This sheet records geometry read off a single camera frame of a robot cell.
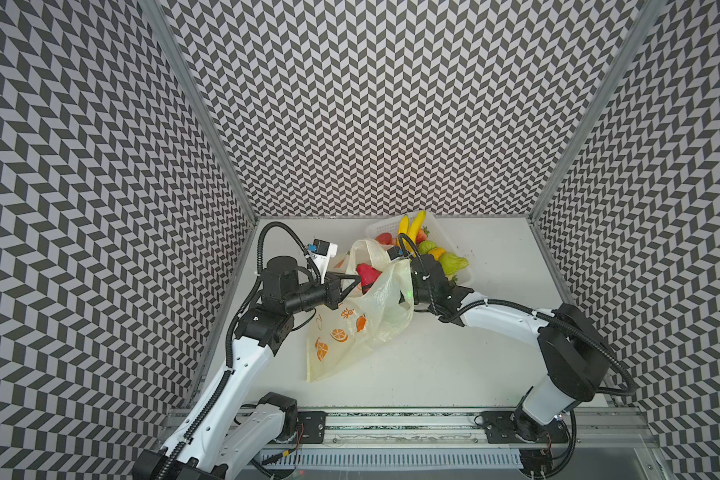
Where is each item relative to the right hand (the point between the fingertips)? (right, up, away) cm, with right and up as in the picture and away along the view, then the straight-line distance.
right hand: (368, 297), depth 80 cm
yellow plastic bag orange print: (+3, +2, -17) cm, 17 cm away
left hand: (-2, +6, -11) cm, 13 cm away
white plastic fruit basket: (+24, +18, +24) cm, 38 cm away
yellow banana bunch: (+14, +21, +22) cm, 33 cm away
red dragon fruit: (0, +7, -6) cm, 9 cm away
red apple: (+5, +16, +20) cm, 26 cm away
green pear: (+26, +8, +12) cm, 29 cm away
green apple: (+19, +14, +22) cm, 32 cm away
